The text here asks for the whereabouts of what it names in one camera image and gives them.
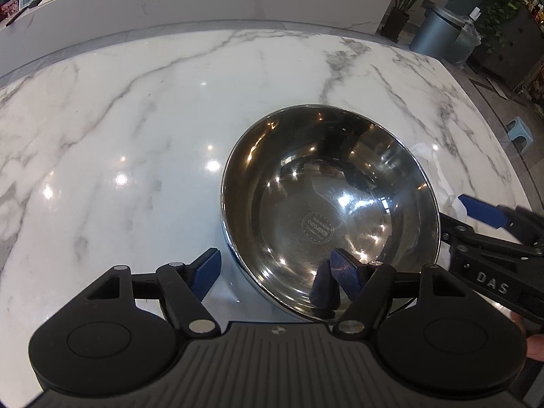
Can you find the person's right hand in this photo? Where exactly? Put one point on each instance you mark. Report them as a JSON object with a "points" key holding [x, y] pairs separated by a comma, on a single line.
{"points": [[535, 342]]}

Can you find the white marble tv bench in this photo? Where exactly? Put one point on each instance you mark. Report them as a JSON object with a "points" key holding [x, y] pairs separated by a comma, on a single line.
{"points": [[59, 24]]}

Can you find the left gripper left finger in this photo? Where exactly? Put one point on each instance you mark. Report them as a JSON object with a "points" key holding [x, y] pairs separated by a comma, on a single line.
{"points": [[183, 287]]}

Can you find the grey round trash bin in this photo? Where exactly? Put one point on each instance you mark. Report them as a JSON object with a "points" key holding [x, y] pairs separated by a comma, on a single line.
{"points": [[438, 32]]}

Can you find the small blue plastic stool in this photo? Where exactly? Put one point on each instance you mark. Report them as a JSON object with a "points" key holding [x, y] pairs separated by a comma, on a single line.
{"points": [[517, 129]]}

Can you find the stainless steel blue bowl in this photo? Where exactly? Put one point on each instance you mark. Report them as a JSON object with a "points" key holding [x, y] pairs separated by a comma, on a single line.
{"points": [[309, 179]]}

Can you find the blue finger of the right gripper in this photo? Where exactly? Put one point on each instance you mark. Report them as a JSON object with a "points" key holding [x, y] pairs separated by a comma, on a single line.
{"points": [[488, 214]]}

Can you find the dark shelf with vine plant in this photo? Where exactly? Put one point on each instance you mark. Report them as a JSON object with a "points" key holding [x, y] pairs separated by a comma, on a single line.
{"points": [[511, 40]]}

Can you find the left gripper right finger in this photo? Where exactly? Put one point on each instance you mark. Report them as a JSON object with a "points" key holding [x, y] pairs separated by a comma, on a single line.
{"points": [[368, 286]]}

